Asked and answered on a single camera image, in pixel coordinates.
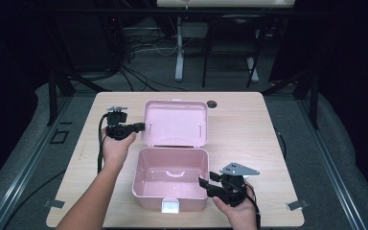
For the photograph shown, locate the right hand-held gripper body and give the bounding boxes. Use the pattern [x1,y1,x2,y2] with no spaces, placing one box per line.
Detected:
[218,161,261,208]

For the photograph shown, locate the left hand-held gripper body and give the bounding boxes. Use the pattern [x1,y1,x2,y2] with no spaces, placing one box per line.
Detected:
[104,105,138,142]

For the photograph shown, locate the pink plastic lidded box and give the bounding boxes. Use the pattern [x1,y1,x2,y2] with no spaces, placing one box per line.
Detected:
[131,99,211,215]

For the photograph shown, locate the person's right hand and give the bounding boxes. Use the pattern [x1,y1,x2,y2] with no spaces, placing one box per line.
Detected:
[212,194,259,225]

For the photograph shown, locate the person's left hand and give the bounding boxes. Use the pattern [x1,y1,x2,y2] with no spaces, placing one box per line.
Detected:
[101,131,138,173]

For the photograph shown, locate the grey tape strip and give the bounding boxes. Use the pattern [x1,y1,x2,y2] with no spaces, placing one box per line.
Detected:
[286,198,311,212]
[42,198,66,210]

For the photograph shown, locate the white desk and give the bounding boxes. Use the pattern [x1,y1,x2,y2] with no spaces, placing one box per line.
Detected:
[156,0,296,83]

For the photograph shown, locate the black metal stand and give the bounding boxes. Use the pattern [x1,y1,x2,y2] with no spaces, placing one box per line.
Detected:
[261,67,321,130]
[45,67,113,127]

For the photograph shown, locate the black chair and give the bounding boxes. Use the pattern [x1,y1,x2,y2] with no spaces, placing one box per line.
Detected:
[201,12,270,89]

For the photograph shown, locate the dark equipment with red light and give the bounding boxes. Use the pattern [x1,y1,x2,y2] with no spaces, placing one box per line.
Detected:
[100,13,127,70]

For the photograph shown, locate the right hand-held gripper cable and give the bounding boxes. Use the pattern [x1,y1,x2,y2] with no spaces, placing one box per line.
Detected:
[229,181,263,230]

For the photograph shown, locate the hand-held gripper cable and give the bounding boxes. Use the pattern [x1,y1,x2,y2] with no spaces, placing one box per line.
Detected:
[97,113,110,175]
[229,181,263,230]

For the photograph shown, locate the left hand-held gripper cable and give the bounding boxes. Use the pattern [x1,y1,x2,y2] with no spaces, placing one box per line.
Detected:
[97,113,110,175]

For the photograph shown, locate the thin black cable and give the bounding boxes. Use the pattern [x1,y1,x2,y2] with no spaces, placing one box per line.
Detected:
[273,126,288,160]

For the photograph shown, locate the bundle of floor cables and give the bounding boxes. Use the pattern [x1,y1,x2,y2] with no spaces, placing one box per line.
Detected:
[118,27,190,93]

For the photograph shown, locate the aluminium rail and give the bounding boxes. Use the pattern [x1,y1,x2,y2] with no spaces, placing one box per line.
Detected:
[295,95,368,230]
[0,95,75,230]

